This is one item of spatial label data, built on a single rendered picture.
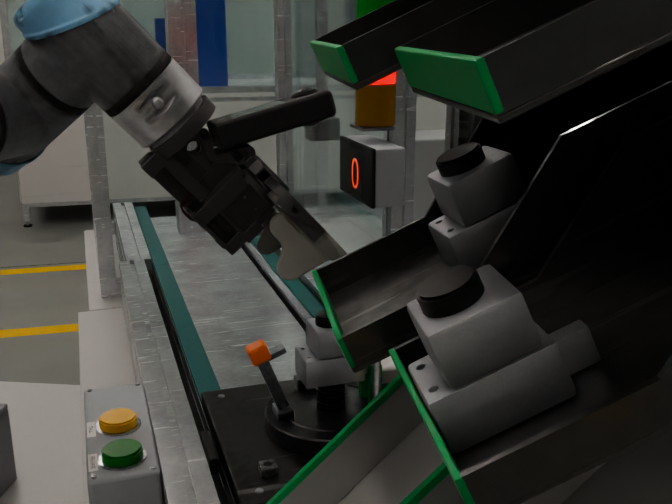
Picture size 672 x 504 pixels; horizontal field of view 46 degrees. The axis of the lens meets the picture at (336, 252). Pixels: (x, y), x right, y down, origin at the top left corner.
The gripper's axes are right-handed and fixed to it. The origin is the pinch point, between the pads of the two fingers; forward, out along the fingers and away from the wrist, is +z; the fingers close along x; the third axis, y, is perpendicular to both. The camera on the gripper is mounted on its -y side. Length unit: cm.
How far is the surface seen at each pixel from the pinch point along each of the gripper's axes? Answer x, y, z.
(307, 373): 2.1, 10.6, 6.2
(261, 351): 0.9, 12.2, 1.4
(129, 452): -0.4, 28.5, -0.4
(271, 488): 9.8, 19.8, 7.8
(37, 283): -373, 116, 50
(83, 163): -504, 64, 38
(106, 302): -79, 36, 8
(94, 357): -52, 38, 6
